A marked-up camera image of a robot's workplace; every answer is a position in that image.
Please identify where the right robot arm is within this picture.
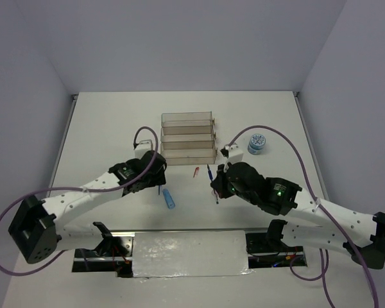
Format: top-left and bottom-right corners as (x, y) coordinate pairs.
(210, 162), (385, 270)

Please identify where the blue pen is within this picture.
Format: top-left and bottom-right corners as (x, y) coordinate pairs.
(206, 164), (219, 205)

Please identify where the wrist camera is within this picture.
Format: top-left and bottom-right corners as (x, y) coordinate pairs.
(221, 143), (244, 166)
(134, 139), (153, 159)

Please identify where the blue correction tape case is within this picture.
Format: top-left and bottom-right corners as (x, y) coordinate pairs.
(162, 189), (175, 209)

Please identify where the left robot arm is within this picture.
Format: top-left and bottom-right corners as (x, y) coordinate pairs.
(8, 150), (167, 264)

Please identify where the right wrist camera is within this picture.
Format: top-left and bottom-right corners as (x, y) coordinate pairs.
(221, 143), (244, 166)

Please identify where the blue jar right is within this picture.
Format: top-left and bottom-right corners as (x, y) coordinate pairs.
(247, 133), (266, 155)

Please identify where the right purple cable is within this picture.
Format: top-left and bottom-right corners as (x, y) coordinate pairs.
(226, 124), (380, 308)

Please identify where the clear tiered organizer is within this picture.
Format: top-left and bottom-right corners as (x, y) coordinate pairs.
(160, 111), (217, 166)

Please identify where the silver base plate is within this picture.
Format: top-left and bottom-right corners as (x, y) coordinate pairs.
(71, 230), (307, 278)

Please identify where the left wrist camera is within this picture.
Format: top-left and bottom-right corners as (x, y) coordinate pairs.
(134, 139), (153, 159)

